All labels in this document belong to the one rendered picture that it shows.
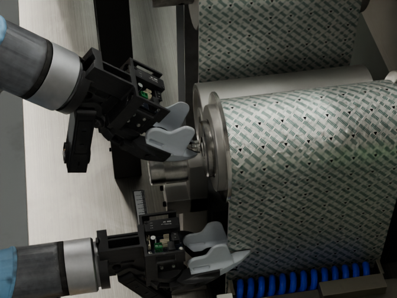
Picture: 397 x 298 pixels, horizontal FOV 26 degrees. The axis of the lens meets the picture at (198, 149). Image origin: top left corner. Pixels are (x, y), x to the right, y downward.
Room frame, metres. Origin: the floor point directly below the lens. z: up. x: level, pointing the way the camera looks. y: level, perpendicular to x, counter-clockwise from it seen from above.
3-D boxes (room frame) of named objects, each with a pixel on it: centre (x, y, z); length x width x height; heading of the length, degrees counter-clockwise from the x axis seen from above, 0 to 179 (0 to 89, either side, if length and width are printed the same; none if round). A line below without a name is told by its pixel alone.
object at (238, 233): (0.73, -0.16, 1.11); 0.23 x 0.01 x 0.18; 100
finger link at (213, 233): (0.73, -0.02, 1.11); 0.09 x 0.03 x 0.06; 101
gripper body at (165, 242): (0.69, 0.08, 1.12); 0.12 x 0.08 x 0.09; 100
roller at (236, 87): (0.91, -0.13, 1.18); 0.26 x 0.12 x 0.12; 100
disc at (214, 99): (0.77, -0.03, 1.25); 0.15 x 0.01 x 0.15; 10
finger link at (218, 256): (0.69, -0.03, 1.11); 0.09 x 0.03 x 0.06; 98
